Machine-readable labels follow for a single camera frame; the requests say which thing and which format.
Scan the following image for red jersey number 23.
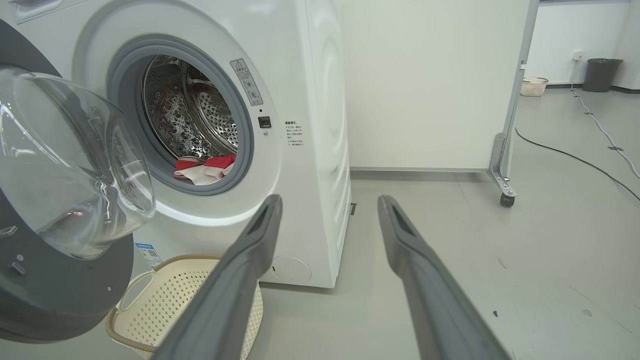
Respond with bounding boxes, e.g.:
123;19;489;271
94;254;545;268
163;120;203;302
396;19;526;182
176;154;237;174

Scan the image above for white floor cable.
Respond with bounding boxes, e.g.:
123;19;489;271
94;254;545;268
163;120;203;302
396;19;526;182
571;59;640;179

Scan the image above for cream basket brown rim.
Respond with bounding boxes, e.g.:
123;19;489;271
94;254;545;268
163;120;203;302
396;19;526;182
105;254;264;360

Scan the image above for grey rubber door gasket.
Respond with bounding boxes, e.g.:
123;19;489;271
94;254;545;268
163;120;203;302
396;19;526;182
106;35;255;197

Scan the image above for small white woven basket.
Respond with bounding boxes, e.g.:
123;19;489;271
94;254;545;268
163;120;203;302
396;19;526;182
520;76;550;97

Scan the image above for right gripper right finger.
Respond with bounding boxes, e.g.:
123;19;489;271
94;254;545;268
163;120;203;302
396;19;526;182
377;194;511;360

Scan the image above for red white striped shorts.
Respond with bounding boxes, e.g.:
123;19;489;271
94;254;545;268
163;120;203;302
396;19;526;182
174;162;234;186

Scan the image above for dark grey trash bin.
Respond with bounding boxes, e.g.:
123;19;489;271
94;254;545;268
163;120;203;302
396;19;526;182
582;58;624;93

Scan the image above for grey warning sticker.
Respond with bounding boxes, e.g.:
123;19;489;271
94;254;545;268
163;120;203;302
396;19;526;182
230;58;264;107

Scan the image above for grey metal leg with caster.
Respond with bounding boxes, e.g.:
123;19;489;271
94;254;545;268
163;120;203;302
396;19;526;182
487;132;519;208

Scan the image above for black floor cable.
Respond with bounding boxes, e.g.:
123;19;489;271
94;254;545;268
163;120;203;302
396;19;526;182
515;127;640;203

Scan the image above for washing machine door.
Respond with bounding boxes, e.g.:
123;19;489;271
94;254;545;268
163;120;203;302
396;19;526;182
0;19;157;345

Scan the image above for steel washer drum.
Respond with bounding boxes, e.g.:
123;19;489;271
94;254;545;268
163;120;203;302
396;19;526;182
142;55;240;162

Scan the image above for white partition panel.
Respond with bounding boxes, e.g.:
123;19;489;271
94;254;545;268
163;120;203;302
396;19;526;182
340;0;541;173

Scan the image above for blue energy label sticker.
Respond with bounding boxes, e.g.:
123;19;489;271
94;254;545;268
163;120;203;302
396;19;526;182
135;243;164;269

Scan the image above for round white filter cover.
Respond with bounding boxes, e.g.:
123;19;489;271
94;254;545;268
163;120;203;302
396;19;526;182
270;255;312;284

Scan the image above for white washing machine body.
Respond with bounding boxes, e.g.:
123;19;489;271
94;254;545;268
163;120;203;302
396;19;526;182
0;0;353;290

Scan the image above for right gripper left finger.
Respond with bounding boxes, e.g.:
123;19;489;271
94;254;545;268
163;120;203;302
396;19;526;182
152;194;284;360

